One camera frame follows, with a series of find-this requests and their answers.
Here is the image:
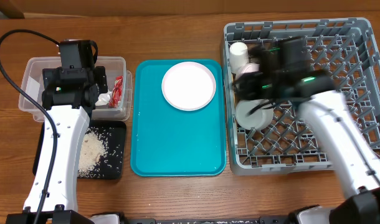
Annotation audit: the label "white napkin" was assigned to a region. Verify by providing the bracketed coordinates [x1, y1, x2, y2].
[95, 91, 112, 106]

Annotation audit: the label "small pink plate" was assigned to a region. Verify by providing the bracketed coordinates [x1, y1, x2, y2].
[235, 63, 260, 80]

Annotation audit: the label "red snack wrapper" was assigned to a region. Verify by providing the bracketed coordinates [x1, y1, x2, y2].
[109, 76, 123, 108]

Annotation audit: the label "grey bowl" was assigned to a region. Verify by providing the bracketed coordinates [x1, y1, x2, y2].
[235, 100, 274, 130]

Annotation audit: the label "pale green paper cup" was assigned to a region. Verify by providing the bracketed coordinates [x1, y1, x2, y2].
[229, 42, 249, 74]

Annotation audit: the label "white rice leftovers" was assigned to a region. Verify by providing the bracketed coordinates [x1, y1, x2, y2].
[77, 129, 124, 178]

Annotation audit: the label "large pink plate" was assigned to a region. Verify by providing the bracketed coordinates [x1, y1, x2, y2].
[161, 62, 216, 111]

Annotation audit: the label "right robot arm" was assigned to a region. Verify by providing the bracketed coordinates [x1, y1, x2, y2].
[233, 70, 380, 224]

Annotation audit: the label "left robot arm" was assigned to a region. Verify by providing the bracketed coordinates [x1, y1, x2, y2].
[6, 66, 107, 223]

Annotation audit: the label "grey dishwasher rack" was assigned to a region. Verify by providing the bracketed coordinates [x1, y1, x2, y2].
[222, 17, 380, 175]

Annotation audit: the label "clear plastic storage bin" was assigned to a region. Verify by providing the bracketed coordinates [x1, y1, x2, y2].
[21, 56, 133, 121]

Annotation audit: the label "black plastic tray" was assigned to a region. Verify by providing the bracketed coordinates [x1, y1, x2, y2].
[32, 119, 128, 180]

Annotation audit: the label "teal serving tray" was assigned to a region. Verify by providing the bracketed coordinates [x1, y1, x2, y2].
[130, 59, 227, 177]

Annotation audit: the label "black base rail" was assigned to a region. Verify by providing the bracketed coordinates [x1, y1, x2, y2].
[93, 213, 290, 224]

